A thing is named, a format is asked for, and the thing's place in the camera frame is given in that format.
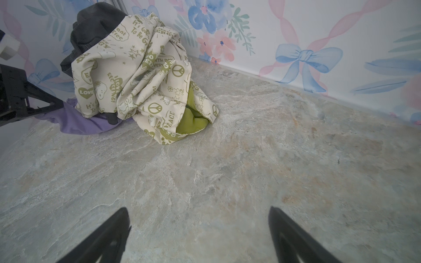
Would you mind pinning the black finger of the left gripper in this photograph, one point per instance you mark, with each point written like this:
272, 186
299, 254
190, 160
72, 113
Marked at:
39, 101

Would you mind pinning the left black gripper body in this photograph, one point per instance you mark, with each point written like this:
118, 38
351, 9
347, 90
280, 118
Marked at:
14, 98

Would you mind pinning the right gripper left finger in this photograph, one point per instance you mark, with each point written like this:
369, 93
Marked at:
106, 244

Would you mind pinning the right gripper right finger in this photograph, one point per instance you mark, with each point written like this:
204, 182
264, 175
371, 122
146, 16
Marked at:
292, 243

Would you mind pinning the purple cloth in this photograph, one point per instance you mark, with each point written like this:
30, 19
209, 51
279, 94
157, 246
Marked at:
71, 121

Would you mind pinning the dark grey cloth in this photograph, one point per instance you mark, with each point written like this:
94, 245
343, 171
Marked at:
93, 24

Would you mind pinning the cream green printed cloth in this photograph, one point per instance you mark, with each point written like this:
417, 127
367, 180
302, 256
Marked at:
141, 71

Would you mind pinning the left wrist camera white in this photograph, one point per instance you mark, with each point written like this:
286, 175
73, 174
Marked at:
8, 46

